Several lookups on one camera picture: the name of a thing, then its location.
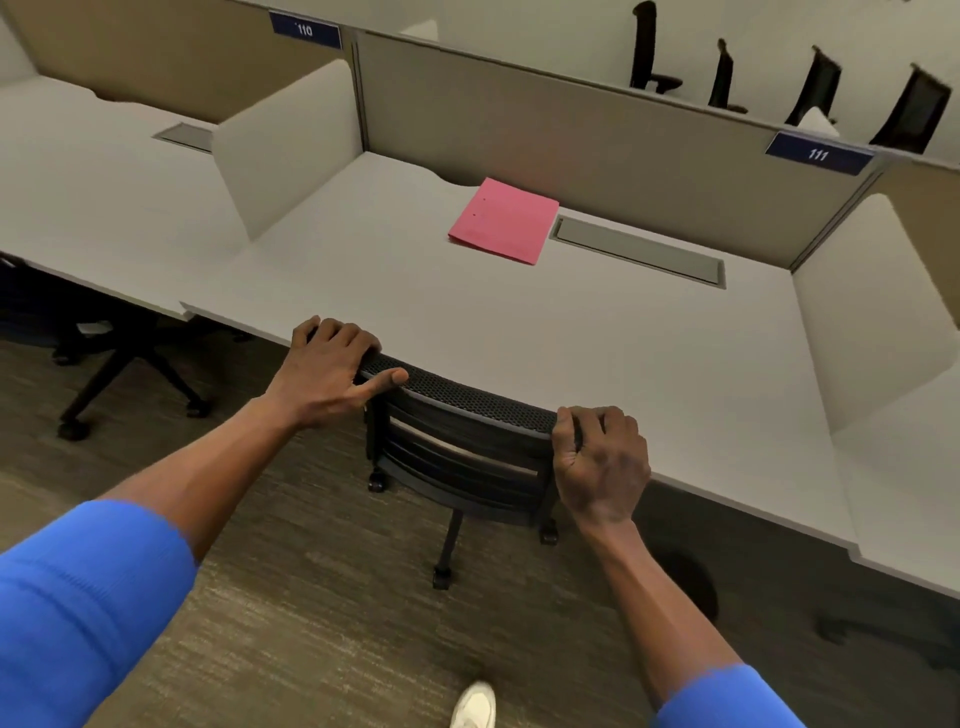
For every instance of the blue right sleeve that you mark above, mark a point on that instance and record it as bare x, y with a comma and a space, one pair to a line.
724, 701

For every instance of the person's left hand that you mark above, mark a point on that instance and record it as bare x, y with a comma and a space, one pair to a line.
319, 386

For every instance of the wide beige partition panel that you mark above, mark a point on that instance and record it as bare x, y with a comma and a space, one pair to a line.
600, 150

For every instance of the white shoe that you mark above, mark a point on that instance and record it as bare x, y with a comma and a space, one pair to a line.
474, 709

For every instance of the white desk side divider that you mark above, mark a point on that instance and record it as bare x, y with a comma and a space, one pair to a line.
289, 146
877, 315
819, 121
421, 31

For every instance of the person's right hand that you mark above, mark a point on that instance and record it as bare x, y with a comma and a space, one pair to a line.
604, 472

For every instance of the blue desk number sign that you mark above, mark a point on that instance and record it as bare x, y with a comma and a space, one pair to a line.
819, 154
305, 30

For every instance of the pink paper folder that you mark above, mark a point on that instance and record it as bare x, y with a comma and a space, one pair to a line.
506, 220

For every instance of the person's left thumb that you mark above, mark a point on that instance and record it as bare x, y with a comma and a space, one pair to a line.
384, 380

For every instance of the person's left little finger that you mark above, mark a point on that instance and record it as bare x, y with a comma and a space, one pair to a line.
304, 330

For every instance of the blue sleeve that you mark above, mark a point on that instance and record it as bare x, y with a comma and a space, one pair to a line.
82, 615
724, 701

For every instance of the person's right fingers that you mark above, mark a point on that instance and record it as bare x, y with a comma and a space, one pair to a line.
600, 426

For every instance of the black chair base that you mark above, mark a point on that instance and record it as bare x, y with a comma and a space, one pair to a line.
892, 637

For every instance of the blue left sleeve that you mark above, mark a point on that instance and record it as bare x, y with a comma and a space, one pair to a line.
82, 615

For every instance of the person's right forearm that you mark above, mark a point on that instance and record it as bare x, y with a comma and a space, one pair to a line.
652, 600

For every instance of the black mesh office chair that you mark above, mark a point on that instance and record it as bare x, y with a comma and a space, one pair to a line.
465, 457

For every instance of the person's left forearm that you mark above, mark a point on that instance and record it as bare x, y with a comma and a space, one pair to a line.
214, 469

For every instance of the person's left middle finger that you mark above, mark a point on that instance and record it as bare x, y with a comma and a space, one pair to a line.
347, 334

